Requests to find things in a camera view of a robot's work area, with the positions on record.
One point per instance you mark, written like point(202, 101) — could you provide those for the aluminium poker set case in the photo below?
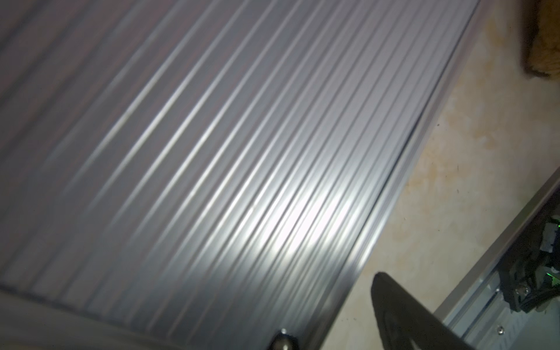
point(206, 174)

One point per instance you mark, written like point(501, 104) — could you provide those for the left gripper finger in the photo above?
point(406, 324)

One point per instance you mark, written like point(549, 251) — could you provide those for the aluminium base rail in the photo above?
point(510, 297)

